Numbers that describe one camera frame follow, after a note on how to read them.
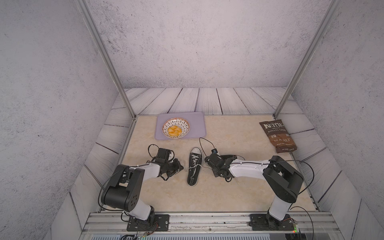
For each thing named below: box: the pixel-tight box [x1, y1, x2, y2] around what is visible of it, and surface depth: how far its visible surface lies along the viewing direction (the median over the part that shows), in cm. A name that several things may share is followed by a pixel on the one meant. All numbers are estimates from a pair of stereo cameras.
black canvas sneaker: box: [187, 147, 203, 187], surface depth 91 cm
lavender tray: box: [155, 112, 206, 140], surface depth 117 cm
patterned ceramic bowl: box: [162, 117, 191, 139], surface depth 113 cm
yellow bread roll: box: [167, 125, 183, 137], surface depth 109 cm
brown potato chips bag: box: [259, 119, 298, 154], surface depth 107 cm
